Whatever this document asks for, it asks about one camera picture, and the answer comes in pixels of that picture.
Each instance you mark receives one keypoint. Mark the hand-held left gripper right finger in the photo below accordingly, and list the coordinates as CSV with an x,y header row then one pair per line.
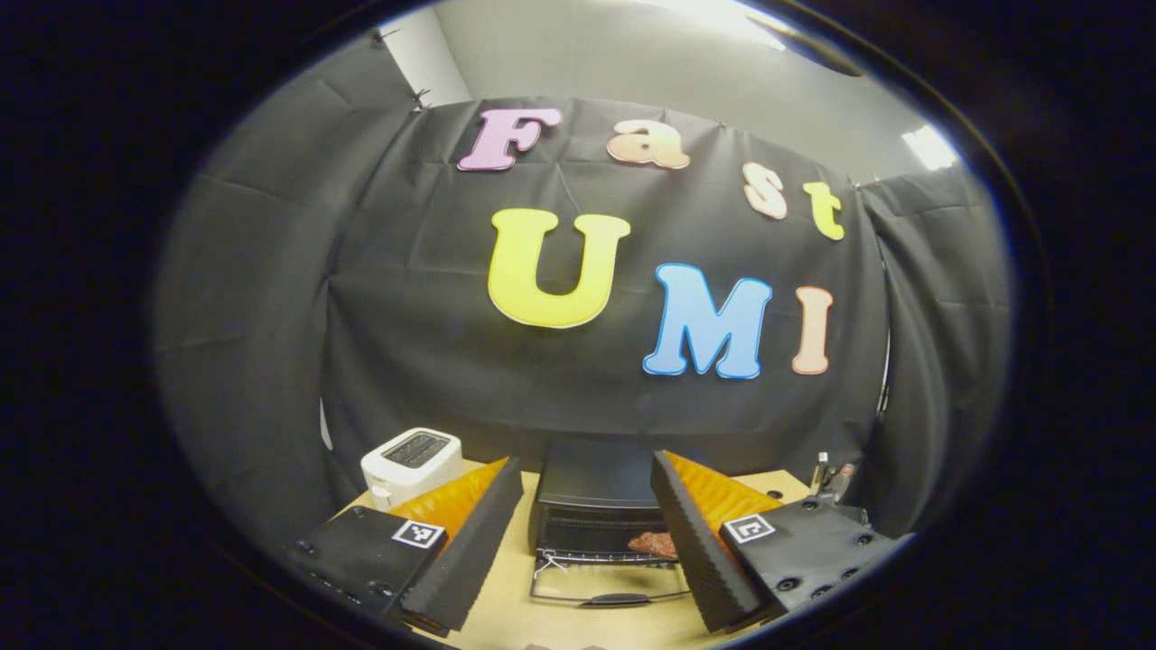
x,y
695,542

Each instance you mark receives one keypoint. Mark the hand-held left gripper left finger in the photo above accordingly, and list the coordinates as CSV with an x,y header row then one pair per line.
x,y
470,560

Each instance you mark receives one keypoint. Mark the red meat slice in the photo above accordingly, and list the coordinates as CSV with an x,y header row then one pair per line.
x,y
655,543

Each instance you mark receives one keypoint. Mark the black electric oven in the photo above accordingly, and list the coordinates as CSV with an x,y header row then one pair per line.
x,y
591,474

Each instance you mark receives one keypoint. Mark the metal oven rack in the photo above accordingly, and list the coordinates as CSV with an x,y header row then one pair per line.
x,y
587,546

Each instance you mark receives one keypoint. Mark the white toaster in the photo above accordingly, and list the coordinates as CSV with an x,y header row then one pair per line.
x,y
411,465

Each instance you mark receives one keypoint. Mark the black backdrop cloth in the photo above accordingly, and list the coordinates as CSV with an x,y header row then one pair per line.
x,y
406,361

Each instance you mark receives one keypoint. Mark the ceiling light panel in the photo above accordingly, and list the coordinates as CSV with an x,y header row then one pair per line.
x,y
930,147

